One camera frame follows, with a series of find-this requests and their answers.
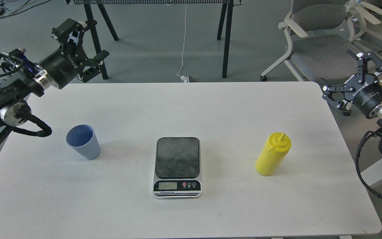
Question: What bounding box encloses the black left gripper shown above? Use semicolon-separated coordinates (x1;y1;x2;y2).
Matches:
38;18;109;89

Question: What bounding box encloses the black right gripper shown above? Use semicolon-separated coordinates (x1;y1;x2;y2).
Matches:
320;50;382;119

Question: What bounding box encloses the blue plastic cup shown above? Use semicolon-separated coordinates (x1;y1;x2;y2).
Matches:
66;124;101;160

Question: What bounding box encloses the yellow squeeze bottle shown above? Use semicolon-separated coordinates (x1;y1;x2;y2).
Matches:
255;132;292;176

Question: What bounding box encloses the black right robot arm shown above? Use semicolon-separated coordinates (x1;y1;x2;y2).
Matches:
320;50;382;199

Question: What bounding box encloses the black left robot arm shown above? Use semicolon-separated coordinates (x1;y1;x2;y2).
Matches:
0;19;109;145

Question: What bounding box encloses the digital kitchen scale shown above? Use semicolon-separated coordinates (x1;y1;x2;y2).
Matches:
153;137;203;199

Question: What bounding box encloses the grey office chair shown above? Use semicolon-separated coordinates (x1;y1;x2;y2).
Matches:
260;0;382;117
345;0;382;53

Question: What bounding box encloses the black-legged background table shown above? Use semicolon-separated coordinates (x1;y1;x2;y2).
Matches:
65;0;235;79

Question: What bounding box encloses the white power cable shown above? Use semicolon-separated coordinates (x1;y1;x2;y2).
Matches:
176;3;189;83

